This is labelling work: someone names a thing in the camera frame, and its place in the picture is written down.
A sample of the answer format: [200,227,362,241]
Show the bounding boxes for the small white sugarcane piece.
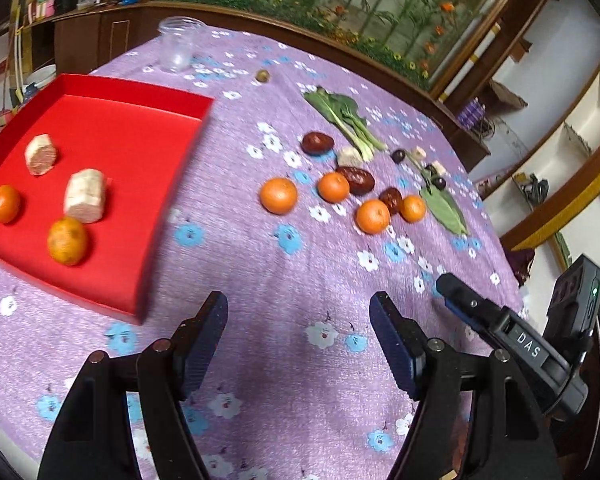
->
[337,146,365,168]

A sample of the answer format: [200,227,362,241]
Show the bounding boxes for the small orange tangerine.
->
[316,171,350,204]

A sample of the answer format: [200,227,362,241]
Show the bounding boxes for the clear plastic cup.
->
[158,16,207,73]

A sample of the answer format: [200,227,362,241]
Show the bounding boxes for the green bok choy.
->
[303,87,388,162]

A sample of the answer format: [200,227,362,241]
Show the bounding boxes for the dark purple grape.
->
[391,148,406,165]

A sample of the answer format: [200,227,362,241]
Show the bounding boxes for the small green olive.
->
[256,70,271,84]

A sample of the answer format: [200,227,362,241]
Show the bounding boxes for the pale sugarcane chunk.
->
[64,168,106,223]
[24,133,57,176]

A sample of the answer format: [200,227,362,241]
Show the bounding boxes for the pale banana slice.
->
[412,146,427,160]
[431,160,448,177]

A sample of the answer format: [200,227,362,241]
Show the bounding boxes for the blue grey thermos jug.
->
[22,84,40,104]

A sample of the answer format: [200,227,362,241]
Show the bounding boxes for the wrinkled red jujube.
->
[336,166,375,196]

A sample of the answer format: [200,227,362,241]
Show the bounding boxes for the yellowish tangerine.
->
[46,217,88,266]

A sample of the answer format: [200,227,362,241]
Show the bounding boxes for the large orange tangerine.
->
[259,178,298,216]

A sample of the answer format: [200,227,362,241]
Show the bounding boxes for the large green leaf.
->
[406,152,469,236]

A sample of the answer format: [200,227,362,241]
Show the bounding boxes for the red square tray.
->
[0,74,213,323]

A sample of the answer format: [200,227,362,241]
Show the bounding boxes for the purple floral tablecloth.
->
[0,32,522,479]

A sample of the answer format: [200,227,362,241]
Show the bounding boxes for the dark red jujube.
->
[300,131,335,156]

